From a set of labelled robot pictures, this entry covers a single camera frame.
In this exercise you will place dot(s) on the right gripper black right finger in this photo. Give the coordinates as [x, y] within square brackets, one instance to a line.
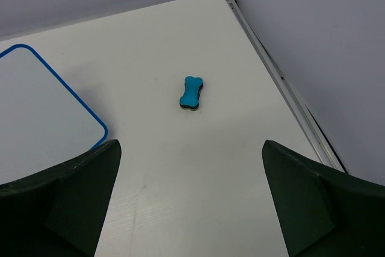
[322, 211]

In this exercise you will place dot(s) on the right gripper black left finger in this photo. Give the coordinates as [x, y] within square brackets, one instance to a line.
[60, 211]

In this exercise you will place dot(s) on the blue framed whiteboard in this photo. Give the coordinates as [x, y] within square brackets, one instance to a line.
[43, 121]

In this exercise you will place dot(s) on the blue bone-shaped eraser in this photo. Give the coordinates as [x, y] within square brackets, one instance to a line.
[191, 97]

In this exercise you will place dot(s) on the aluminium table edge frame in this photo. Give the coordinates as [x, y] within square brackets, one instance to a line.
[295, 102]

